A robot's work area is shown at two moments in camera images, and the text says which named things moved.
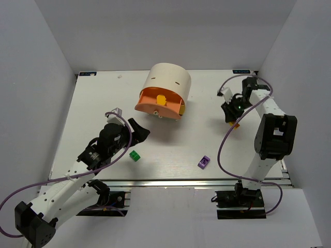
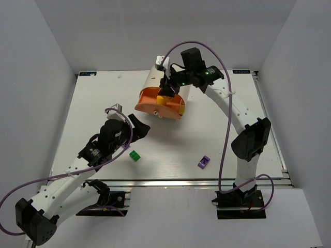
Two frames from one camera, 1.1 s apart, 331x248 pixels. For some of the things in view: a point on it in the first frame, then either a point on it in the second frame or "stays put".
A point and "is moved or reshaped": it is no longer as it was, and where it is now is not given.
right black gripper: x=231 y=113 to x=168 y=84
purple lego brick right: x=204 y=162 stays put
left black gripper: x=130 y=130 stays put
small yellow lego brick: x=161 y=99 stays put
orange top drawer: x=148 y=102 stays put
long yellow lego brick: x=231 y=123 is moved or reshaped
